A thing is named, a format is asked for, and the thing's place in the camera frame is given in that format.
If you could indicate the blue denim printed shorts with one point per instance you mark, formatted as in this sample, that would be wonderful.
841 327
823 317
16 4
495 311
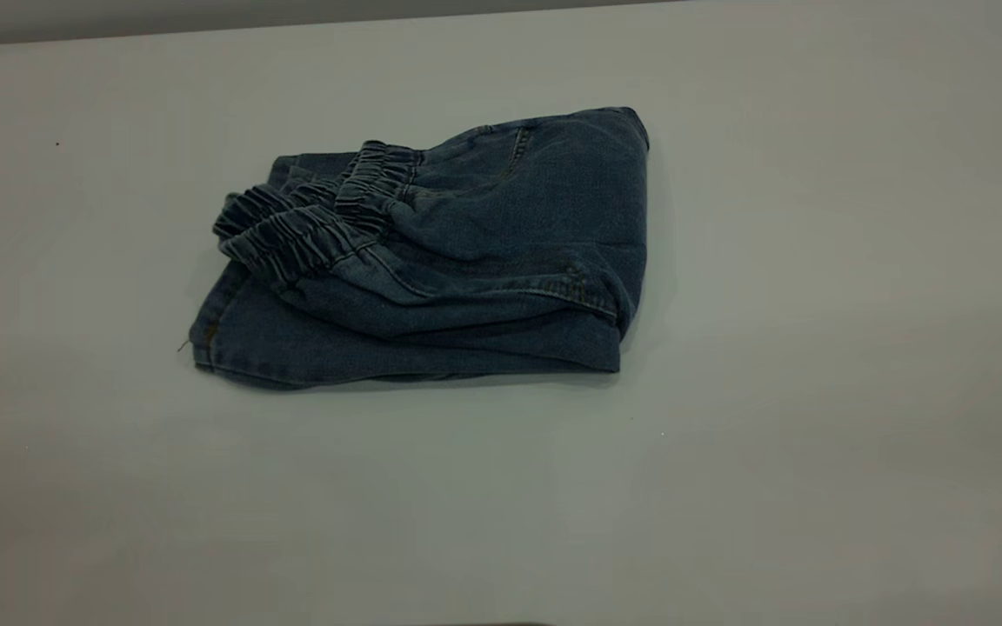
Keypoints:
484 252

